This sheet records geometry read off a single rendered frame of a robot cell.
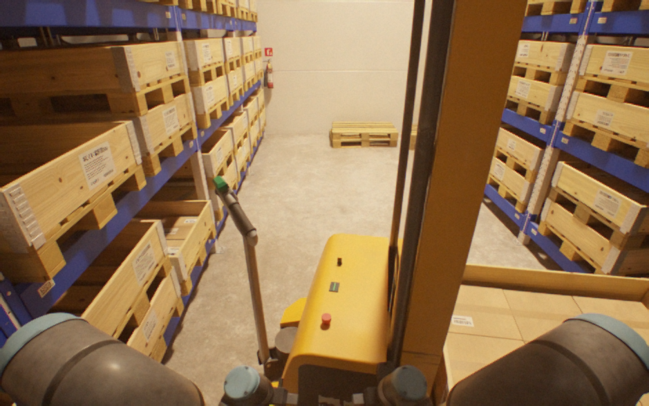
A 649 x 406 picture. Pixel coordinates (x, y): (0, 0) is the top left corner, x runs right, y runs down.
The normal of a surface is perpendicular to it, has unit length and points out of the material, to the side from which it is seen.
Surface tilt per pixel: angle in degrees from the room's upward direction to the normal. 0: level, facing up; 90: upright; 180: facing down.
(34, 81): 90
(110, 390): 32
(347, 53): 90
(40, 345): 15
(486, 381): 47
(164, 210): 90
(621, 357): 25
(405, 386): 19
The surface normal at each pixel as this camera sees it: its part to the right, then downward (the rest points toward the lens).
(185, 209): 0.04, 0.47
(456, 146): -0.18, 0.46
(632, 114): -1.00, 0.03
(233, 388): -0.14, -0.69
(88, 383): 0.25, -0.65
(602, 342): 0.04, -0.84
